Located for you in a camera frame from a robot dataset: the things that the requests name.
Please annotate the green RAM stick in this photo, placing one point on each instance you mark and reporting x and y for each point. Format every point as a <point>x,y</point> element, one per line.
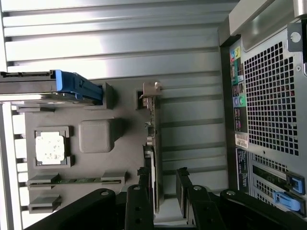
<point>79,180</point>

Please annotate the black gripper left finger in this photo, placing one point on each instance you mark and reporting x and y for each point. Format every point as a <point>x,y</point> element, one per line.
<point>141,208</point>

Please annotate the open PC case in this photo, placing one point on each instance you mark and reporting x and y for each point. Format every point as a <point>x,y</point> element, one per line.
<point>271,95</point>

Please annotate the silver CPU chip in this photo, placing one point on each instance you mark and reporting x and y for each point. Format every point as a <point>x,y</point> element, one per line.
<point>50,149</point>

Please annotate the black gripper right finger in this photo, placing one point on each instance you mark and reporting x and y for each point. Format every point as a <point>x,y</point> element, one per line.
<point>204,210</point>

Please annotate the grey parts rack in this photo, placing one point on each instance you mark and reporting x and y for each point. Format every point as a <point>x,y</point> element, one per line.
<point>120,163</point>

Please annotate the hard disk in blue caddy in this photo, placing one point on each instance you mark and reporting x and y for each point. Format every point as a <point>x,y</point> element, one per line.
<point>72,83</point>

